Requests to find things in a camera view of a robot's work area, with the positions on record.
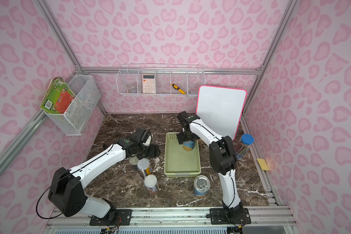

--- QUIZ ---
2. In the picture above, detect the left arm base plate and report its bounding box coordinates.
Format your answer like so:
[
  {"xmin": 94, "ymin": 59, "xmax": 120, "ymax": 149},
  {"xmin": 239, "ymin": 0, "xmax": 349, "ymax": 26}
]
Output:
[{"xmin": 89, "ymin": 209, "xmax": 133, "ymax": 226}]

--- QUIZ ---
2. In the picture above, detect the pink framed whiteboard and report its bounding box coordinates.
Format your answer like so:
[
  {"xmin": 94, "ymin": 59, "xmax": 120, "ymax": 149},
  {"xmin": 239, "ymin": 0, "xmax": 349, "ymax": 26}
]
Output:
[{"xmin": 196, "ymin": 85, "xmax": 247, "ymax": 140}]

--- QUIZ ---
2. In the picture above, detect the red white-lid can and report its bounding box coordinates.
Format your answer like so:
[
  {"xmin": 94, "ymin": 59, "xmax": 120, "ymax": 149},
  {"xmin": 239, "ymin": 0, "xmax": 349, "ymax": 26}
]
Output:
[{"xmin": 144, "ymin": 175, "xmax": 159, "ymax": 194}]

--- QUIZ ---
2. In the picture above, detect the pink calculator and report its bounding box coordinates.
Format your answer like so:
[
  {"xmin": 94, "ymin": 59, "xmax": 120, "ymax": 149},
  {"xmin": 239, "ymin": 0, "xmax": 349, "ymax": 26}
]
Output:
[{"xmin": 142, "ymin": 74, "xmax": 156, "ymax": 94}]

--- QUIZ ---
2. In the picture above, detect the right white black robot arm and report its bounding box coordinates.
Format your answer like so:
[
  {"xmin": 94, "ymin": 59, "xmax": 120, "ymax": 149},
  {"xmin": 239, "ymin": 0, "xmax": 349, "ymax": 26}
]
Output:
[{"xmin": 177, "ymin": 111, "xmax": 243, "ymax": 218}]

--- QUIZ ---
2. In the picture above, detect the blue lid pencil jar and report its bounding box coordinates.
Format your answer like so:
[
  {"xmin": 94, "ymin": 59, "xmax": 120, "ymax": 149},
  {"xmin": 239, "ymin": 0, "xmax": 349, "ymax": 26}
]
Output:
[{"xmin": 236, "ymin": 134, "xmax": 254, "ymax": 160}]

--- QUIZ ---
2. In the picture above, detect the green red booklet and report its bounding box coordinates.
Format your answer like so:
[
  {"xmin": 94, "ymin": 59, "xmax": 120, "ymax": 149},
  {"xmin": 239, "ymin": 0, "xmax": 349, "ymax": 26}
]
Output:
[{"xmin": 40, "ymin": 77, "xmax": 76, "ymax": 114}]

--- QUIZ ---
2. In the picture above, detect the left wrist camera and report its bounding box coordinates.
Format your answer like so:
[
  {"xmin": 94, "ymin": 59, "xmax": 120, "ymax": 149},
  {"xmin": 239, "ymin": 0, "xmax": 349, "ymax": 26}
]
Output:
[{"xmin": 142, "ymin": 132, "xmax": 152, "ymax": 148}]

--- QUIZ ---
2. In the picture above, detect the yellow sticky note pad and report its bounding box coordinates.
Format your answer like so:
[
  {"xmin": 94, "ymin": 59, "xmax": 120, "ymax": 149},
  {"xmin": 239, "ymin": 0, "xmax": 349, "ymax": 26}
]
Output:
[{"xmin": 257, "ymin": 159, "xmax": 270, "ymax": 171}]

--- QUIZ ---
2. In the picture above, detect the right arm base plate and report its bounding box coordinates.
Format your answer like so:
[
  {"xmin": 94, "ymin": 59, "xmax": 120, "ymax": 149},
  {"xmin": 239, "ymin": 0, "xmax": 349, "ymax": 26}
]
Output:
[{"xmin": 206, "ymin": 207, "xmax": 252, "ymax": 226}]

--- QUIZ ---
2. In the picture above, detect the white mesh wall basket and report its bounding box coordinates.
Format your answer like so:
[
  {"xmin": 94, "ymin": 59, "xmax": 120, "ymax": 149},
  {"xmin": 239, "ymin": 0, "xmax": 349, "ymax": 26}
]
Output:
[{"xmin": 45, "ymin": 75, "xmax": 101, "ymax": 136}]

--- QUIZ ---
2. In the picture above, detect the yellow white-lid can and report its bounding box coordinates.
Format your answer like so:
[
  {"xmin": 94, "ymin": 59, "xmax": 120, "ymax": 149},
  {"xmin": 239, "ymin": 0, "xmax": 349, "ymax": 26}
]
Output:
[{"xmin": 137, "ymin": 159, "xmax": 153, "ymax": 177}]

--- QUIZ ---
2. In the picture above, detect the yellow black utility knife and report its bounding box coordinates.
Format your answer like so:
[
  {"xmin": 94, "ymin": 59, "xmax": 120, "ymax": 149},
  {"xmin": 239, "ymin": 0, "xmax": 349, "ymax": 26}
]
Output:
[{"xmin": 172, "ymin": 84, "xmax": 186, "ymax": 95}]

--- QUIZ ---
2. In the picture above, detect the blue tin can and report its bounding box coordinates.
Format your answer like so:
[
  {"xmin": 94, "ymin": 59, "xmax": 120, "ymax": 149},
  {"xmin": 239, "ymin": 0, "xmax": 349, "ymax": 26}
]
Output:
[
  {"xmin": 182, "ymin": 141, "xmax": 195, "ymax": 151},
  {"xmin": 194, "ymin": 175, "xmax": 211, "ymax": 197}
]

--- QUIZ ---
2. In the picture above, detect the white wire wall shelf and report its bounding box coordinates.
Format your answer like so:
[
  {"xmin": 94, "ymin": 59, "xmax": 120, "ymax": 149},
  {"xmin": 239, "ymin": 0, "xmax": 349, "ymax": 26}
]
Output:
[{"xmin": 116, "ymin": 67, "xmax": 206, "ymax": 96}]

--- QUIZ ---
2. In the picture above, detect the clear tape roll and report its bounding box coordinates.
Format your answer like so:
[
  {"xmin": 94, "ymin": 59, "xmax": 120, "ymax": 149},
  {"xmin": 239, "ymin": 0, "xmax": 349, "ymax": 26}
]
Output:
[{"xmin": 127, "ymin": 86, "xmax": 138, "ymax": 94}]

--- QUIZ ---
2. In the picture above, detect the dark tomato can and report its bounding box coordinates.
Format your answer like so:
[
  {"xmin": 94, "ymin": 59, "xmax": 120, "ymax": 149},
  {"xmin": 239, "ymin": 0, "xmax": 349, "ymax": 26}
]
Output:
[{"xmin": 129, "ymin": 156, "xmax": 139, "ymax": 172}]

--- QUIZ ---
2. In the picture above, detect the green perforated plastic basket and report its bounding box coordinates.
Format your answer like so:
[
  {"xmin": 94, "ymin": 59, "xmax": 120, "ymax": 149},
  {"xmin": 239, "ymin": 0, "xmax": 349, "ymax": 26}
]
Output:
[{"xmin": 164, "ymin": 132, "xmax": 201, "ymax": 177}]

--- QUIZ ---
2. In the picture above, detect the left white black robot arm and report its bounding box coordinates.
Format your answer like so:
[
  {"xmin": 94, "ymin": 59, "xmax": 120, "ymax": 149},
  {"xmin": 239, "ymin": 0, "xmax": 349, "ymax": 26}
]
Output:
[{"xmin": 48, "ymin": 128, "xmax": 160, "ymax": 222}]

